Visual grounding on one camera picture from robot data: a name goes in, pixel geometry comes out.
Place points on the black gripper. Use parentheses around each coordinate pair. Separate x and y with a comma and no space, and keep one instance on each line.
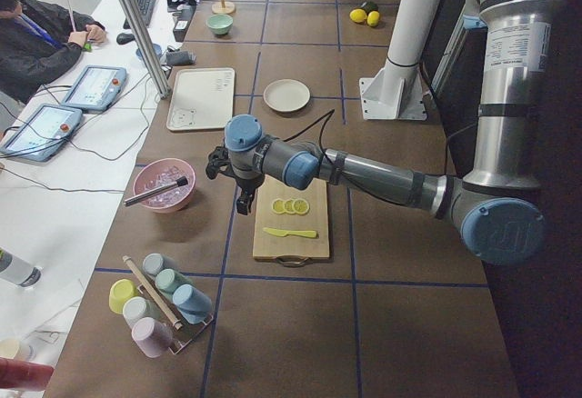
(245,185)

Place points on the round white plate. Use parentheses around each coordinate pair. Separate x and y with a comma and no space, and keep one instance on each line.
(286,95)

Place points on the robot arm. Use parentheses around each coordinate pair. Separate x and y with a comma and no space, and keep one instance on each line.
(493,203)

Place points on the white bear tray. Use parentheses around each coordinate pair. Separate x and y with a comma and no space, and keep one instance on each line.
(202,99)

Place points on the pink bowl with ice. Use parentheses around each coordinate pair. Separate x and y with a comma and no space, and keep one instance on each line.
(162,173)

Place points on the lemon slice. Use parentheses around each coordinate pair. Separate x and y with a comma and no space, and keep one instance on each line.
(278,206)
(301,206)
(289,206)

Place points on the yellow plastic knife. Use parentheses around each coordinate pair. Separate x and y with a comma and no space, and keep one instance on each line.
(310,234)

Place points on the bamboo cutting board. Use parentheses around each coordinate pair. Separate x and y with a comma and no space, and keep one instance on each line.
(291,225)

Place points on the grey cup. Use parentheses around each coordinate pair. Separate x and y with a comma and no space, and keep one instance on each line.
(155,263)

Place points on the green cup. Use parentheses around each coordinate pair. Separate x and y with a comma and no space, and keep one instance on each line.
(168,280)

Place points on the mint green bowl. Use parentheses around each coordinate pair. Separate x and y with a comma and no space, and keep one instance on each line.
(219,24)

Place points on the teach pendant tablet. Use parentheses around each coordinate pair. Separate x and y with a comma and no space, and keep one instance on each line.
(43,134)
(96,88)

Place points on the light blue cup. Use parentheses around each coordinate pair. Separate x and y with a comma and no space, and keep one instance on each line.
(193,304)

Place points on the black box with label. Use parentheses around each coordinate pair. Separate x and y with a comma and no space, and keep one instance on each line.
(182,21)

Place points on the black computer mouse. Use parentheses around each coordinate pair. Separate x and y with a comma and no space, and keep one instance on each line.
(124,38)

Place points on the yellow cup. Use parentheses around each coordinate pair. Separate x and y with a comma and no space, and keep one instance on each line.
(120,292)

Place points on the white cup rack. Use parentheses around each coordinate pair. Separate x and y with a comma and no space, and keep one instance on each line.
(183,332)

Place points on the black keyboard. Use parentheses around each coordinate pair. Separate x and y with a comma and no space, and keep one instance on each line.
(146,9)

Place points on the pink cup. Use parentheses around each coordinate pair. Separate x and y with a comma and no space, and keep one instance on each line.
(151,336)

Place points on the yellow lemon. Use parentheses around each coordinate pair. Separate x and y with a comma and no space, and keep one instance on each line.
(373,18)
(358,16)

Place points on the person in black jacket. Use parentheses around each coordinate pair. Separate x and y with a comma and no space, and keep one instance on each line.
(40,42)

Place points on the clear water bottle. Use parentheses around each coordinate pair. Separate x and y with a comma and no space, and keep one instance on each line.
(18,271)

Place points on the small white paper cup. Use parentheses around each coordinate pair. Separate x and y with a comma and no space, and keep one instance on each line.
(15,349)

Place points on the red cylinder bottle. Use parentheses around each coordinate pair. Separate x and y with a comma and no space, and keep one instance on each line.
(25,376)

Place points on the metal scoop black handle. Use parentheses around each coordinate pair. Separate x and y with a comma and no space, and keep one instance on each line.
(138,198)

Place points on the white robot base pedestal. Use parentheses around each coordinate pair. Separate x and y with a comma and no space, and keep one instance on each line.
(395,92)

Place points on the aluminium frame post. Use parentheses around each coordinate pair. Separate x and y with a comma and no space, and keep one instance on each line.
(146,47)

